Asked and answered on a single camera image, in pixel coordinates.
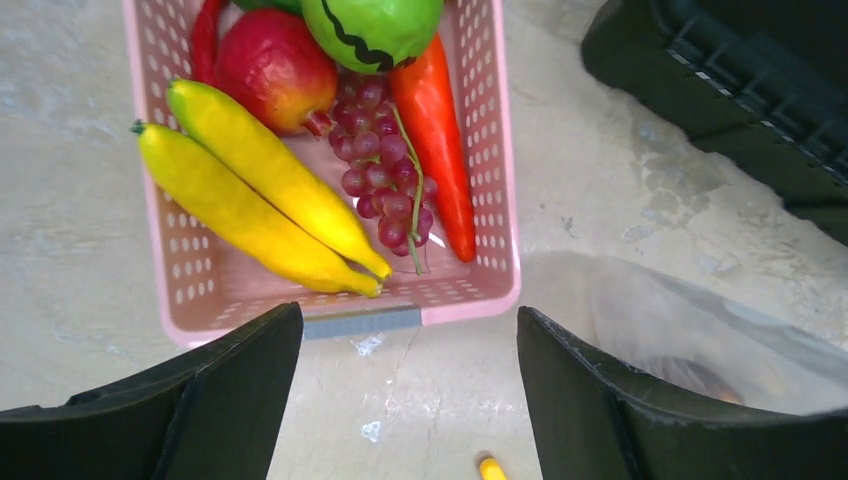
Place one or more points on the green toy bell pepper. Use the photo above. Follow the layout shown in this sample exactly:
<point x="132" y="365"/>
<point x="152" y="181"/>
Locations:
<point x="289" y="6"/>

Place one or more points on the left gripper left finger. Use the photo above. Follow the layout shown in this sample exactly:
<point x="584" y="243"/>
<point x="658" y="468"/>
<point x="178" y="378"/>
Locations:
<point x="213" y="412"/>

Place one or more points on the yellow handled screwdriver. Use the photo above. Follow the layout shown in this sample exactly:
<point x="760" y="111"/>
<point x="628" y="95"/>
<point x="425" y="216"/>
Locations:
<point x="490" y="469"/>

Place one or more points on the black plastic toolbox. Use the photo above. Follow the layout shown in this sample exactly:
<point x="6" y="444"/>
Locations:
<point x="763" y="83"/>

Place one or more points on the orange toy carrot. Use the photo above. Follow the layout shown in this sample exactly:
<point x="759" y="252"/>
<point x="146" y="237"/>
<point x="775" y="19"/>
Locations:
<point x="423" y="94"/>

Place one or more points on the yellow toy banana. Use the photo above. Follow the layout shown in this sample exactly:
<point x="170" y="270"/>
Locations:
<point x="255" y="154"/>
<point x="212" y="193"/>

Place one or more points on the clear zip top bag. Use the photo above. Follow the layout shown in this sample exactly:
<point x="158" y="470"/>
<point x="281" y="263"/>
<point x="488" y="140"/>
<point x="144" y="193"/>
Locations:
<point x="687" y="335"/>

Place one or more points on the purple toy grapes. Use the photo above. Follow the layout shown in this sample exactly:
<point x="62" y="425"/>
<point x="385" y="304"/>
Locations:
<point x="384" y="176"/>

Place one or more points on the red toy chili pepper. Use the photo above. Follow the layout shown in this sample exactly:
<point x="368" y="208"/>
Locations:
<point x="204" y="40"/>

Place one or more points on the green toy melon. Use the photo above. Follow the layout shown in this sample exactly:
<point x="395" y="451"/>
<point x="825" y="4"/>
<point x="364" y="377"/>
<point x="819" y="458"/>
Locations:
<point x="373" y="36"/>

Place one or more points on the pink plastic basket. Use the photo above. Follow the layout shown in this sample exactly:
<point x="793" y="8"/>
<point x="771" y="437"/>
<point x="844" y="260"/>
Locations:
<point x="207" y="287"/>

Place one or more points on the yellow toy banana lower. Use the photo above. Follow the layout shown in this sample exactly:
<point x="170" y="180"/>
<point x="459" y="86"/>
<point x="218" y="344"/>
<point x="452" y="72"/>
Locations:
<point x="212" y="193"/>

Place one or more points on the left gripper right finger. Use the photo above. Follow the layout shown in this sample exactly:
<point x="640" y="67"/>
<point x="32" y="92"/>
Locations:
<point x="595" y="416"/>

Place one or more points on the red toy pomegranate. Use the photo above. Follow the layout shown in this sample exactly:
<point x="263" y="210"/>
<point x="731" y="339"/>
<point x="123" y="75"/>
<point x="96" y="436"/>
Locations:
<point x="269" y="62"/>

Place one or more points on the yellow toy banana upper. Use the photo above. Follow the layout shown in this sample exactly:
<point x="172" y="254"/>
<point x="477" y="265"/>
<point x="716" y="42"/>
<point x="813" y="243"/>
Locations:
<point x="255" y="154"/>

